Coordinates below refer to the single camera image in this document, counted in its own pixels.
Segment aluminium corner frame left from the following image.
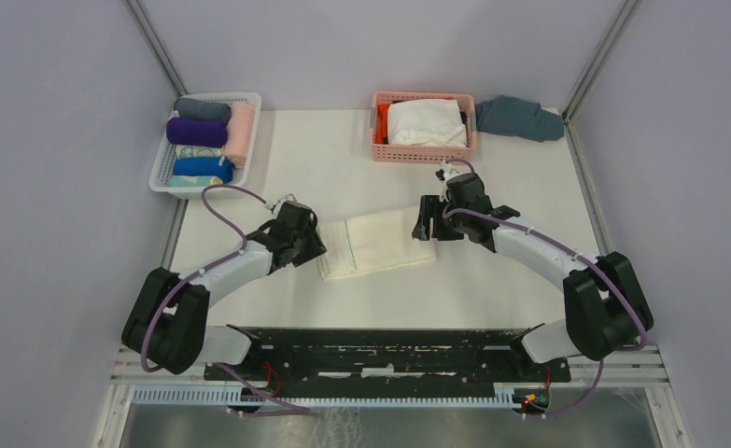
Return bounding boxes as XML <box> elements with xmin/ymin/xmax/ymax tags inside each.
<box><xmin>122</xmin><ymin>0</ymin><xmax>188</xmax><ymax>97</ymax></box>

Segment orange cloth in basket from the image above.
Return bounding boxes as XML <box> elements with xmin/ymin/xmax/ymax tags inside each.
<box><xmin>374</xmin><ymin>103</ymin><xmax>391</xmax><ymax>145</ymax></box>

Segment beige print rolled towel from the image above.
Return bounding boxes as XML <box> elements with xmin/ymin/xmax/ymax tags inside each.
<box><xmin>175</xmin><ymin>145</ymin><xmax>222</xmax><ymax>160</ymax></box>

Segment purple towel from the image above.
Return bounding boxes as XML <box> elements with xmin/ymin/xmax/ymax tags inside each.
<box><xmin>165</xmin><ymin>117</ymin><xmax>228</xmax><ymax>148</ymax></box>

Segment white slotted cable duct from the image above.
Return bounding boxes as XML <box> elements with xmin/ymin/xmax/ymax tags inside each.
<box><xmin>131</xmin><ymin>384</ymin><xmax>552</xmax><ymax>410</ymax></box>

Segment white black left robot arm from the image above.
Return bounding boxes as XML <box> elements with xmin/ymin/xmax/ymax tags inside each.
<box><xmin>121</xmin><ymin>200</ymin><xmax>327</xmax><ymax>380</ymax></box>

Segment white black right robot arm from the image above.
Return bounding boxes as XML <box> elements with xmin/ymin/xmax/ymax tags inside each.
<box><xmin>412</xmin><ymin>167</ymin><xmax>654</xmax><ymax>381</ymax></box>

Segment pink rolled towel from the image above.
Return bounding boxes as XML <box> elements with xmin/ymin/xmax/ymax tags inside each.
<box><xmin>222</xmin><ymin>102</ymin><xmax>256</xmax><ymax>168</ymax></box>

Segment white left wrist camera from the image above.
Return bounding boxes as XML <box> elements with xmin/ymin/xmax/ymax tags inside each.
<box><xmin>271</xmin><ymin>193</ymin><xmax>297</xmax><ymax>215</ymax></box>

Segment grey rolled towel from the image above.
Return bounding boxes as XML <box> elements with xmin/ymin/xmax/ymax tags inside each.
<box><xmin>173</xmin><ymin>97</ymin><xmax>232</xmax><ymax>122</ymax></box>

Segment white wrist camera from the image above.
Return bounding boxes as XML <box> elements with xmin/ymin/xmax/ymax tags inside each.
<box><xmin>435</xmin><ymin>161</ymin><xmax>461</xmax><ymax>185</ymax></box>
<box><xmin>271</xmin><ymin>193</ymin><xmax>297</xmax><ymax>215</ymax></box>

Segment pink plastic basket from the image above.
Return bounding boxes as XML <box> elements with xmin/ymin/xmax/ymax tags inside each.
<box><xmin>370</xmin><ymin>91</ymin><xmax>478</xmax><ymax>163</ymax></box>

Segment aluminium corner frame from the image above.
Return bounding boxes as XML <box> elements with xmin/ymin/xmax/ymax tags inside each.
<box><xmin>122</xmin><ymin>0</ymin><xmax>188</xmax><ymax>97</ymax></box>
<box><xmin>563</xmin><ymin>0</ymin><xmax>692</xmax><ymax>447</ymax></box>

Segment white folded cloth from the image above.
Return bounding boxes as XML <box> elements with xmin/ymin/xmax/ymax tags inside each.
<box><xmin>387</xmin><ymin>98</ymin><xmax>468</xmax><ymax>148</ymax></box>

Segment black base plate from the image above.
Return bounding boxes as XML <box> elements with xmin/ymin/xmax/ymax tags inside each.
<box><xmin>235</xmin><ymin>328</ymin><xmax>571</xmax><ymax>399</ymax></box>

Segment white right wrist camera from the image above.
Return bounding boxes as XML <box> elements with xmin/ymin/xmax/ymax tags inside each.
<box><xmin>435</xmin><ymin>161</ymin><xmax>461</xmax><ymax>185</ymax></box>

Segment cream towel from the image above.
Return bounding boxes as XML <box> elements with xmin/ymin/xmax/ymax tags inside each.
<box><xmin>318</xmin><ymin>207</ymin><xmax>437</xmax><ymax>280</ymax></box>

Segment teal crumpled towel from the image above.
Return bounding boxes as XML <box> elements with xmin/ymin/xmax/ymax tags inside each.
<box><xmin>475</xmin><ymin>95</ymin><xmax>565</xmax><ymax>143</ymax></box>

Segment light teal rolled towel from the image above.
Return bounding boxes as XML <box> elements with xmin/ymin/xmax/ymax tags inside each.
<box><xmin>168</xmin><ymin>175</ymin><xmax>223</xmax><ymax>189</ymax></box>

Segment aluminium corner frame right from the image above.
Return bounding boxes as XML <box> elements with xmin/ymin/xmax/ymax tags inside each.
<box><xmin>563</xmin><ymin>0</ymin><xmax>692</xmax><ymax>447</ymax></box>

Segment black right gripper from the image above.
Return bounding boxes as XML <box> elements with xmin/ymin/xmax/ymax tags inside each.
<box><xmin>411</xmin><ymin>195</ymin><xmax>469</xmax><ymax>241</ymax></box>

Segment blue rolled towel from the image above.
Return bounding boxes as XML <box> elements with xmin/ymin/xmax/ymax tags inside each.
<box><xmin>173</xmin><ymin>157</ymin><xmax>235</xmax><ymax>183</ymax></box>

